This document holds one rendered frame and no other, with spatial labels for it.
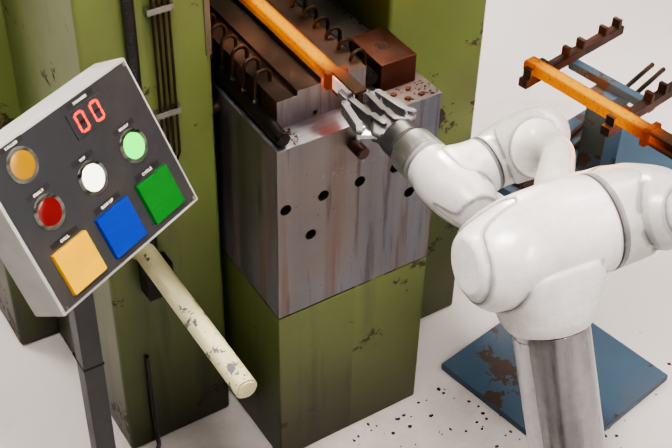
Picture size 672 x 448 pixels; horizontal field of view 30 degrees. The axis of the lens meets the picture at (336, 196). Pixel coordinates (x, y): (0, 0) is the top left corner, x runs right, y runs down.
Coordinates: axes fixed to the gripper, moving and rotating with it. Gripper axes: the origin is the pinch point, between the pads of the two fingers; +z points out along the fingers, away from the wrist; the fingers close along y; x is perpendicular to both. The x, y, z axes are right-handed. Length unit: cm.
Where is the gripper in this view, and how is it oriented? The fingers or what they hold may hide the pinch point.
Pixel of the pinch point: (347, 89)
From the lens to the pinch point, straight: 236.1
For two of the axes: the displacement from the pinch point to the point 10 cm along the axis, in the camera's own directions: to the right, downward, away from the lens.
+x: 0.2, -7.6, -6.5
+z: -5.3, -5.6, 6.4
